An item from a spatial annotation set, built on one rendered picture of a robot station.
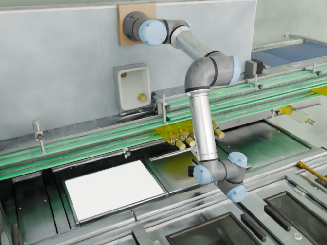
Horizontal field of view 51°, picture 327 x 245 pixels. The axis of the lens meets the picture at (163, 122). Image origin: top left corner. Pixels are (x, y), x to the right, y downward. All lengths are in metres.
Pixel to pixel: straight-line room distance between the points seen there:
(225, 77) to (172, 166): 0.64
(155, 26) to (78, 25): 0.40
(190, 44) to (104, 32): 0.49
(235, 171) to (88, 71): 0.93
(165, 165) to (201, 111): 0.60
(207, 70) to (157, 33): 0.41
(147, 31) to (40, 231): 0.99
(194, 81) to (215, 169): 0.34
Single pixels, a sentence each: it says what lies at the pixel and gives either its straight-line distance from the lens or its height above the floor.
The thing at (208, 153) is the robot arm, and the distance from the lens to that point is 1.29.
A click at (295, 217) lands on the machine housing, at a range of 1.63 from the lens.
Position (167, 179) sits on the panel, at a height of 1.21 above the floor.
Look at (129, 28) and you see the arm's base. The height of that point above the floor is 0.85.
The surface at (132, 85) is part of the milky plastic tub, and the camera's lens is 1.91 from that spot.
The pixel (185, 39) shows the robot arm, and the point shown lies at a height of 1.11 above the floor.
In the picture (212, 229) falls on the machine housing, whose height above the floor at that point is 1.57.
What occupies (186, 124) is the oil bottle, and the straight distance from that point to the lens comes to 1.87.
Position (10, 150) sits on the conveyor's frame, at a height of 0.88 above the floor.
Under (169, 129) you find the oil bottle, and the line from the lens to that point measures 1.83.
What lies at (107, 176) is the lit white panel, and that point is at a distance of 1.76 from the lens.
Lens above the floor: 2.47
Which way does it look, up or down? 55 degrees down
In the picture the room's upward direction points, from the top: 133 degrees clockwise
